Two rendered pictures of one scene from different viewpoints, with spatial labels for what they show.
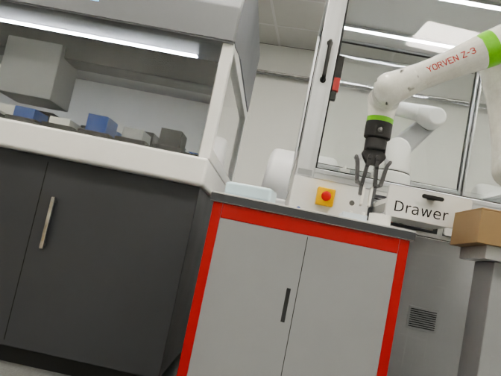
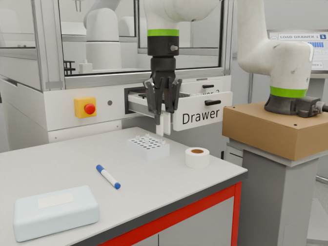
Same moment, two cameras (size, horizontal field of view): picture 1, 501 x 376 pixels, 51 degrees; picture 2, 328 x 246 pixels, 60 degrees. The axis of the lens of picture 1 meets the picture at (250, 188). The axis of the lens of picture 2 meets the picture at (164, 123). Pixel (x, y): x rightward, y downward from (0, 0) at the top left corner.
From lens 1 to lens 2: 1.24 m
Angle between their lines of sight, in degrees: 46
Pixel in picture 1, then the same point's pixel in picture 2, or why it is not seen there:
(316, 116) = (48, 12)
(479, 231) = (296, 151)
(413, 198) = (195, 106)
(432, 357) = not seen: hidden behind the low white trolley
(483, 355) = (280, 230)
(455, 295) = (192, 144)
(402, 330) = not seen: hidden behind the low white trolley
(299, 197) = (56, 114)
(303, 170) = (52, 83)
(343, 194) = (100, 96)
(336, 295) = not seen: outside the picture
